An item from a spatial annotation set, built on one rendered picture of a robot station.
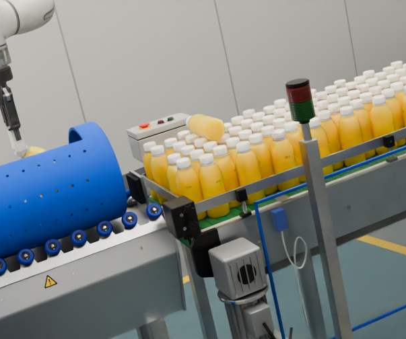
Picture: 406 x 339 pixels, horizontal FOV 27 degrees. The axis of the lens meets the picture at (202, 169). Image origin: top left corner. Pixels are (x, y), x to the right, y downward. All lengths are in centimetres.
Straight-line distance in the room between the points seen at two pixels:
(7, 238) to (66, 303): 25
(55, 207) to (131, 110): 340
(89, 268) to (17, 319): 23
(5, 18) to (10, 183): 44
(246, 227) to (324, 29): 426
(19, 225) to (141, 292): 42
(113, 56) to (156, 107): 47
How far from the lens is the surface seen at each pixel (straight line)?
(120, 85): 555
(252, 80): 610
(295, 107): 219
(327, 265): 235
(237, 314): 231
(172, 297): 249
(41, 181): 224
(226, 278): 224
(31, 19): 237
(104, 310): 241
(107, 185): 227
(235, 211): 241
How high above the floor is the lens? 175
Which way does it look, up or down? 17 degrees down
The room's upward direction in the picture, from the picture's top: 13 degrees counter-clockwise
